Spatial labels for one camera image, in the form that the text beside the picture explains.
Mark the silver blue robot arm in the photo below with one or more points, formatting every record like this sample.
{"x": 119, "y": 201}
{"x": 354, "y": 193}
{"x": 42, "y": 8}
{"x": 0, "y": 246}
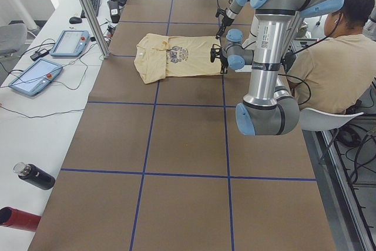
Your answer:
{"x": 236, "y": 6}
{"x": 267, "y": 108}

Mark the blue teach pendant near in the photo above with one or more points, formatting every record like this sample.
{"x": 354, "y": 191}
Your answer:
{"x": 36, "y": 77}

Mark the small black adapter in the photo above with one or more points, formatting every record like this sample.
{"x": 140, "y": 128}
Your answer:
{"x": 39, "y": 54}

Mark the aluminium frame post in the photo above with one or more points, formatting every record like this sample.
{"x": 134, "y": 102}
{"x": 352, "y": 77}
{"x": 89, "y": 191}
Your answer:
{"x": 95, "y": 27}

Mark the black steel-capped water bottle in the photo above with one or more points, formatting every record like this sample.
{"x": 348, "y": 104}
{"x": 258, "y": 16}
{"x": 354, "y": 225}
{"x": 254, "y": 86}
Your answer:
{"x": 34, "y": 175}

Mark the orange terminal board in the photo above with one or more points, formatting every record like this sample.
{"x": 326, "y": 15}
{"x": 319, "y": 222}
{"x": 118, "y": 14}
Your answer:
{"x": 110, "y": 31}

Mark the blue teach pendant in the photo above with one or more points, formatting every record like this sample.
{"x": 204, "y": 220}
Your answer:
{"x": 70, "y": 44}
{"x": 36, "y": 77}

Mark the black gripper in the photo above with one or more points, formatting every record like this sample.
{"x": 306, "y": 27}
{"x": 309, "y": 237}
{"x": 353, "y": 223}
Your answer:
{"x": 225, "y": 22}
{"x": 224, "y": 62}

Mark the seated person beige shirt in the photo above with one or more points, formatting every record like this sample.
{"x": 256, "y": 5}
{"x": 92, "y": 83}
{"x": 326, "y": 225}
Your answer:
{"x": 331, "y": 75}

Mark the red water bottle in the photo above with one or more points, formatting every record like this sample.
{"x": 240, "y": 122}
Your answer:
{"x": 19, "y": 219}

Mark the blue teach pendant far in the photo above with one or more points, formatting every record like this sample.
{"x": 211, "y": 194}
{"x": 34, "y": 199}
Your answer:
{"x": 70, "y": 44}

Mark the black computer mouse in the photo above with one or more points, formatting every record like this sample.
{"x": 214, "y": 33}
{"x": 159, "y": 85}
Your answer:
{"x": 75, "y": 20}

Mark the white chair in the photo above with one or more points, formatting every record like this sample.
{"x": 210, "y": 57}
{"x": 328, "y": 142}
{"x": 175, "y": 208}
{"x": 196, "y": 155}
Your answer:
{"x": 313, "y": 120}

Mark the black keyboard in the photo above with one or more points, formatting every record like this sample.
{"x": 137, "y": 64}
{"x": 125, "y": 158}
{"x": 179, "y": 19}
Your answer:
{"x": 93, "y": 2}

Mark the cream long-sleeve printed shirt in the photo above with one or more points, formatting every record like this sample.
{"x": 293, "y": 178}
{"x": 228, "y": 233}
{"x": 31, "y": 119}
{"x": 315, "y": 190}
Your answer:
{"x": 159, "y": 56}

